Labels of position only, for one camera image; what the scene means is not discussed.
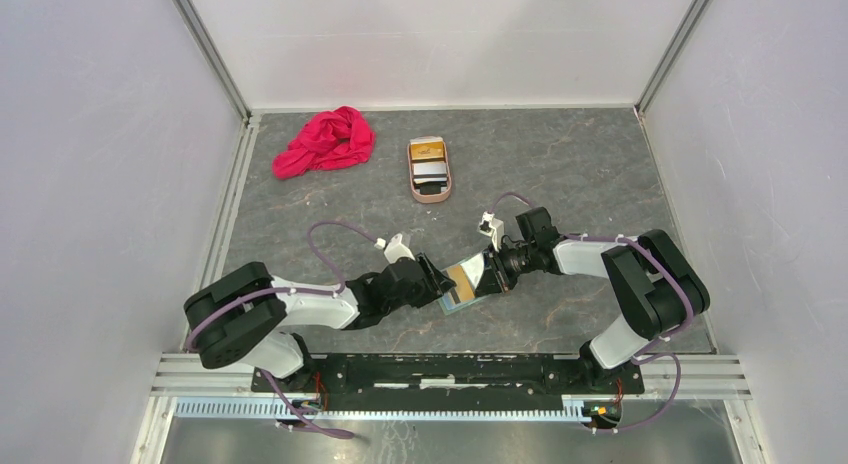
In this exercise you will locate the red crumpled cloth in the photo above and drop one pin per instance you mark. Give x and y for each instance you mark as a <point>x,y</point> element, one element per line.
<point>330,140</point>

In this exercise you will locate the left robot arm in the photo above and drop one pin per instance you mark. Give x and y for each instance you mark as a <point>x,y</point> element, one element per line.
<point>239,318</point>

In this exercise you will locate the orange card with stripe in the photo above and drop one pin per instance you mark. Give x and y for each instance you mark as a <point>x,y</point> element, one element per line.
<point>461,293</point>

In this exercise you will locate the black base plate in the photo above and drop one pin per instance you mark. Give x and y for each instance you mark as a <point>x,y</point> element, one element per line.
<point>458,382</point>

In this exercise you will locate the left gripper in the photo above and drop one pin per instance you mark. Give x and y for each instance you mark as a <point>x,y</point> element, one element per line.
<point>435,286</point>

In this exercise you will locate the silver card in tray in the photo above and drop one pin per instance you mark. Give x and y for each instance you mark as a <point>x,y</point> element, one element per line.
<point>433,171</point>

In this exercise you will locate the gold card in tray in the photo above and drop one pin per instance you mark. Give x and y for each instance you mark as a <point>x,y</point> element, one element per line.
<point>427,151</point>

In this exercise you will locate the green card holder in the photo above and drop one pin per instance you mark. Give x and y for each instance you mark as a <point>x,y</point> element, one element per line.
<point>468,268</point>

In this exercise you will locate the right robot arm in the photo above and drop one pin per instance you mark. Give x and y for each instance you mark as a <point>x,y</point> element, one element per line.
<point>658,292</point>

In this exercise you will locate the pink oval tray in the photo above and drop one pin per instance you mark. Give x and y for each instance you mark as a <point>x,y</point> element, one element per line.
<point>430,192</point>

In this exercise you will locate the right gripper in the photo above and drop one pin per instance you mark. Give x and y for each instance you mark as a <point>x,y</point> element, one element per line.
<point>493,281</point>

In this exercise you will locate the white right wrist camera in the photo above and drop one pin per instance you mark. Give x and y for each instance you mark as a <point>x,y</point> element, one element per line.
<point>491,227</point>

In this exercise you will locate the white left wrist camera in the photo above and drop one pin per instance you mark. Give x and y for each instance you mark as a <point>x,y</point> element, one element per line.
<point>395,248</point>

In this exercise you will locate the white slotted cable duct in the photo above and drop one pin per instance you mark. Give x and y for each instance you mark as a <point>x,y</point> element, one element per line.
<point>570,410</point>

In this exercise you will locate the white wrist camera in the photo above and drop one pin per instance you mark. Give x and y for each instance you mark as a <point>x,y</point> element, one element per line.
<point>491,227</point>
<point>395,248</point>

